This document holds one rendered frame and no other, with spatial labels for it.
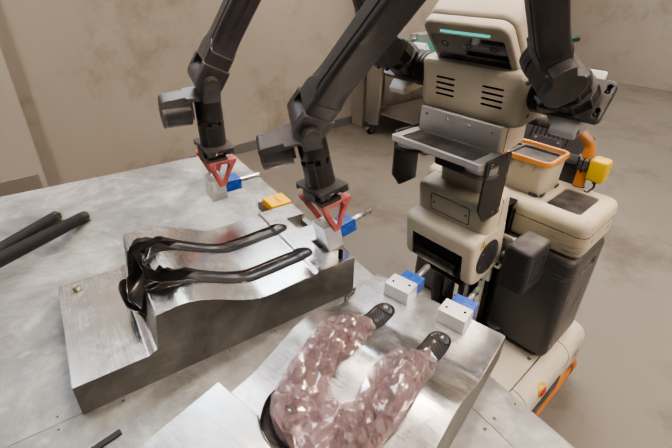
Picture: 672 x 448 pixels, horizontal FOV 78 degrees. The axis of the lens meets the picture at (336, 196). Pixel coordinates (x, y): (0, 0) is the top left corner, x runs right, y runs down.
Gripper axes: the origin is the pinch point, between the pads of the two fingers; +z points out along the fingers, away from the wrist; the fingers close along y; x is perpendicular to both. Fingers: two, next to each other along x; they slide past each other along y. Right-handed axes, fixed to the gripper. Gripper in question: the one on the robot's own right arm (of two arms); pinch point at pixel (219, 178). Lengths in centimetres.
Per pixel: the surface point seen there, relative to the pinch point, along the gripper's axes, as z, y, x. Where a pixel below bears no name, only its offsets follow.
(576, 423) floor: 97, 63, 95
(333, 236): 2.9, 31.6, 11.9
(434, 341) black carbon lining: 10, 58, 15
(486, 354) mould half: 9, 65, 20
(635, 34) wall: 43, -200, 685
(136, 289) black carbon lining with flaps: 7.1, 20.8, -24.1
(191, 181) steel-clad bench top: 15.4, -33.2, 0.9
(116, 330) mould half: 8.2, 28.1, -28.8
